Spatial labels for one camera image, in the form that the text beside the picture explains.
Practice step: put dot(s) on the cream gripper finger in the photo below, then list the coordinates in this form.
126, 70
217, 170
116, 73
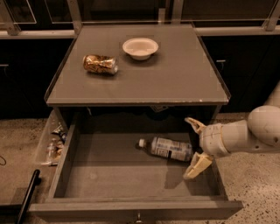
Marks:
198, 164
197, 126

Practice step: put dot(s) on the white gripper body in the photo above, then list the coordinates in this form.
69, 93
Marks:
212, 139

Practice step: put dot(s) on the blue plastic water bottle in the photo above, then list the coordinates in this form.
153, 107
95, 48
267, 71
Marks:
167, 148

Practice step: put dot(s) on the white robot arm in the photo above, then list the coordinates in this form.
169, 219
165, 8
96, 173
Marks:
259, 133

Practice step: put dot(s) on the open grey top drawer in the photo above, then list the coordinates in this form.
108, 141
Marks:
103, 176

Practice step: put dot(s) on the grey cabinet with top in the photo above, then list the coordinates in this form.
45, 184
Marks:
180, 73

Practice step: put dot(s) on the white paper bowl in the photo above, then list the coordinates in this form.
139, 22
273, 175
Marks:
140, 48

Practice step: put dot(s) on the crushed gold soda can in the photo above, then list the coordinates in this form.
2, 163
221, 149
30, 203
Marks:
99, 64

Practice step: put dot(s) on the small bottles in bin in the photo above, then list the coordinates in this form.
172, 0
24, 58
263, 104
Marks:
56, 146

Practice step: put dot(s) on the clear plastic bin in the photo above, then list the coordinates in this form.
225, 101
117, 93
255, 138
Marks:
47, 135

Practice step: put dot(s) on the black bar handle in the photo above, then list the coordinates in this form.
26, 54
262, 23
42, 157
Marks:
35, 181

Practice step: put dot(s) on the metal railing frame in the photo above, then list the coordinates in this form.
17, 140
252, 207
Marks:
225, 18

